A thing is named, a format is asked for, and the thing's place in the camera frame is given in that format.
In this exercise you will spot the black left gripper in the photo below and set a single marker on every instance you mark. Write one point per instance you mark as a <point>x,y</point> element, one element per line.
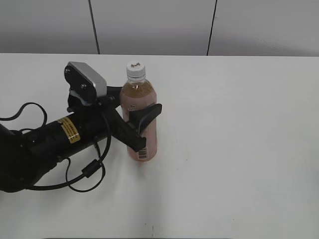
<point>101,119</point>

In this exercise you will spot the pink label tea bottle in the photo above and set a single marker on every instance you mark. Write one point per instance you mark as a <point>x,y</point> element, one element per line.
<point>138,94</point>

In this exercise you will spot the white bottle cap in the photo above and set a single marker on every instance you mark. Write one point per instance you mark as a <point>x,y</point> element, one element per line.
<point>136,69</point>

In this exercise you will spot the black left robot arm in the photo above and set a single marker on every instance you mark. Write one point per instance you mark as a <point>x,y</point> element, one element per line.
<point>26,155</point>

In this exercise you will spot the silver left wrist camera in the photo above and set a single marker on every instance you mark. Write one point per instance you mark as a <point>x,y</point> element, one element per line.
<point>85,83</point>

